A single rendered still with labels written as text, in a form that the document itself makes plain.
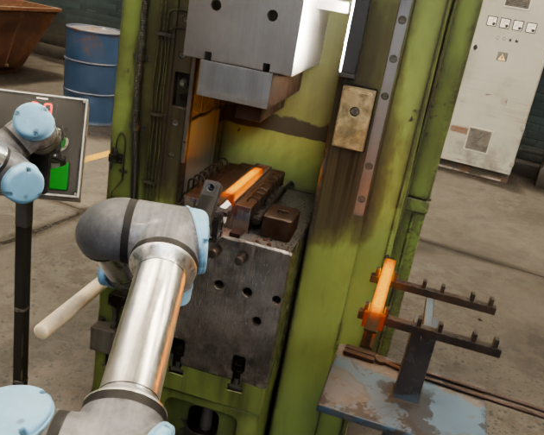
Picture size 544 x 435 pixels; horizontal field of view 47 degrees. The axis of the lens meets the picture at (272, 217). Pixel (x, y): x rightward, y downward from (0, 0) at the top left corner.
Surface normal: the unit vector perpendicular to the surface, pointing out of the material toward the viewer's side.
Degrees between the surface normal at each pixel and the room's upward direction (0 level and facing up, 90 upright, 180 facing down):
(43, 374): 0
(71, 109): 60
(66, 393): 0
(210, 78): 90
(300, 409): 90
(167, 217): 23
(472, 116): 90
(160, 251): 66
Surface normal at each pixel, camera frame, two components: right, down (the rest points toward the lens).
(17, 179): 0.61, 0.38
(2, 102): 0.24, -0.14
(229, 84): -0.24, 0.31
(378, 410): 0.16, -0.92
